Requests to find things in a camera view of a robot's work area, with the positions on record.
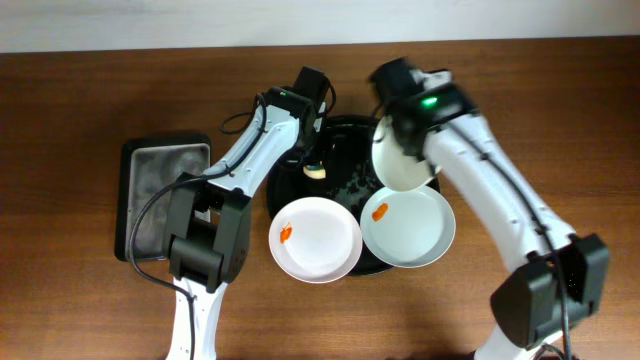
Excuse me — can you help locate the orange sauce stain plate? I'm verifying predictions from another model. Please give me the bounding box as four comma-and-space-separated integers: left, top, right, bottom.
280, 223, 293, 244
371, 203, 389, 222

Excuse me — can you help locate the orange sauce stain bottom plate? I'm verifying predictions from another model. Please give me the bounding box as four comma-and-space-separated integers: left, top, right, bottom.
280, 223, 293, 244

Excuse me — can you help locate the orange sauce stain right plate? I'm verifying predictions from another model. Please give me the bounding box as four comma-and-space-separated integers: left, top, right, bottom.
371, 203, 389, 222

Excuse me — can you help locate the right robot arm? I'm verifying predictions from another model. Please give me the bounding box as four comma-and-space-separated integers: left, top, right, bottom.
369, 58, 610, 359

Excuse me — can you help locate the round black serving tray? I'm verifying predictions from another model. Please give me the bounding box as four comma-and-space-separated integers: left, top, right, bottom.
267, 115, 441, 276

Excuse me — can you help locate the white plate bottom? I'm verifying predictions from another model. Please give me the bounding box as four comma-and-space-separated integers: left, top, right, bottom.
268, 197, 363, 284

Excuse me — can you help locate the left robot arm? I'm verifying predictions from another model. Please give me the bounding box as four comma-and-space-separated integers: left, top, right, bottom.
128, 66, 335, 359

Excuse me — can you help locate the green yellow sponge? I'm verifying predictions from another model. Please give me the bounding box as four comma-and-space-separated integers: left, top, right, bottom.
303, 164, 326, 180

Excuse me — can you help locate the white plate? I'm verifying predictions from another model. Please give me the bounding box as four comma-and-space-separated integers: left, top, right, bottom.
371, 116, 441, 192
360, 186, 456, 268
268, 197, 363, 284

